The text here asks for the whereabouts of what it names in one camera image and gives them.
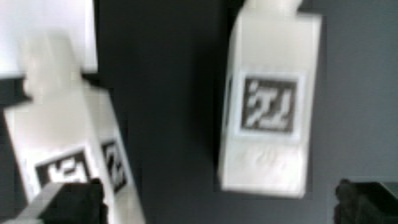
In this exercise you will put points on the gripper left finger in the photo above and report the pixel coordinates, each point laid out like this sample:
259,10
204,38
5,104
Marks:
67,204

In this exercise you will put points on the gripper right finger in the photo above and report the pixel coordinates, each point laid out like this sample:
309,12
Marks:
366,203

